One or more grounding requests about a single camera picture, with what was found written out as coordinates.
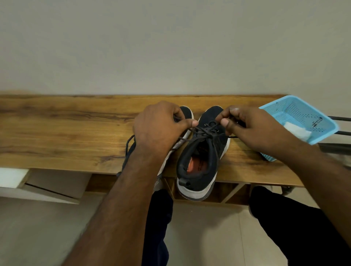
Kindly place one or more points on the person's right hand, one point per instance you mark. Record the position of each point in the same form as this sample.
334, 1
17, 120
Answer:
257, 131

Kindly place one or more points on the person's left hand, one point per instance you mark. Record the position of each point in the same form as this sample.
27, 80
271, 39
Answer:
156, 128

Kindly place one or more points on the white wipe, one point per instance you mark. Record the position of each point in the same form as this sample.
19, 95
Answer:
297, 131

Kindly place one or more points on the black metal shoe rack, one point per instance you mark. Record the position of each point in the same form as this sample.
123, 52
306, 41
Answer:
337, 148

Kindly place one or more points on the person's left forearm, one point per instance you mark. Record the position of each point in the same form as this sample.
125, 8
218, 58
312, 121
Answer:
115, 219

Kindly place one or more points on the person's right forearm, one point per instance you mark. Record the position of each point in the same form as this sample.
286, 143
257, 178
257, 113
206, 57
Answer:
323, 181

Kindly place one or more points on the blue plastic basket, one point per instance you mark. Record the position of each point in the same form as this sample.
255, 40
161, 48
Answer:
296, 107

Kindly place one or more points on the wooden table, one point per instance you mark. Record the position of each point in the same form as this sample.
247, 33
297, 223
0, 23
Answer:
68, 131

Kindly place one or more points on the white drawer unit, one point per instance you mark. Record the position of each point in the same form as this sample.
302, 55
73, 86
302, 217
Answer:
57, 181

